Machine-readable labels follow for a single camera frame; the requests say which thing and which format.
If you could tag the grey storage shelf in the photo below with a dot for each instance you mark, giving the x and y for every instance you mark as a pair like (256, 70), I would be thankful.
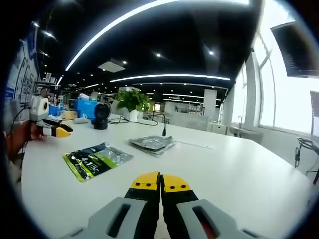
(49, 83)

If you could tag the black wall monitor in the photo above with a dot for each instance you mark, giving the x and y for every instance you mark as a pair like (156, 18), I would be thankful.
(296, 54)

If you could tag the person's left hand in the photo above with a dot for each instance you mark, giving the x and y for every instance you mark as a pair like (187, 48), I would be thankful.
(37, 130)

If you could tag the green black sheet goods packet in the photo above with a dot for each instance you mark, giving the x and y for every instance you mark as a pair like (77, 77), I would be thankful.
(94, 161)

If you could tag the blue white wall poster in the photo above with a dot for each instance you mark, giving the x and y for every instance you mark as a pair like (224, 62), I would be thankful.
(23, 74)

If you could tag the green potted plant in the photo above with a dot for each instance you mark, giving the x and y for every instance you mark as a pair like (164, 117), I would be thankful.
(132, 99)

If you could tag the long ceiling light strip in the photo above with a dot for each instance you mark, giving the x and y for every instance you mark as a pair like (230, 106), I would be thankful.
(199, 2)
(174, 75)

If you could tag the ceiling air vent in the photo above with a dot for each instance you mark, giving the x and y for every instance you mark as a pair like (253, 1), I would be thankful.
(111, 66)

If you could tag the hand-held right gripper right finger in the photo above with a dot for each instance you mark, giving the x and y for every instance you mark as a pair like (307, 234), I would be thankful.
(224, 224)

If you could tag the white small cabinet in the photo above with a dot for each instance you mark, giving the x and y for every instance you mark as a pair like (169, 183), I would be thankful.
(219, 129)

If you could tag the blue plastic bin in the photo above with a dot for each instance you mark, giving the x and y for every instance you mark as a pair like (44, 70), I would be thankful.
(54, 110)

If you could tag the white power strip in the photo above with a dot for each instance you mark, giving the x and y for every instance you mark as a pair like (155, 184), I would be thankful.
(80, 120)

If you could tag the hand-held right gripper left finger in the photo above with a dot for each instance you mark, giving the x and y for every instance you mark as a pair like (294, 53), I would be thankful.
(99, 221)

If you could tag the yellow cardboard box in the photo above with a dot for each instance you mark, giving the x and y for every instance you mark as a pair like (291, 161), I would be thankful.
(69, 115)

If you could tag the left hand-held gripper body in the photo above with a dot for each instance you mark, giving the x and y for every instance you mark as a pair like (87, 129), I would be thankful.
(38, 107)

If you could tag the steel sink with faucet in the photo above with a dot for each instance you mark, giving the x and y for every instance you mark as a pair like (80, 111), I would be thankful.
(245, 133)

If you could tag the black barcode scanner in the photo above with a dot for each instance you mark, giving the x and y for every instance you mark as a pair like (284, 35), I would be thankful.
(101, 115)

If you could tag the blue cardboard box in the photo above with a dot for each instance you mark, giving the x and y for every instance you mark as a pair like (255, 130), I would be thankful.
(84, 107)

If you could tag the white table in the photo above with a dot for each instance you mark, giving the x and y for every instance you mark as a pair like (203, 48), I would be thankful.
(224, 174)

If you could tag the white low partition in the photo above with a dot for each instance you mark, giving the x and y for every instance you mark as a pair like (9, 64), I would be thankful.
(192, 122)

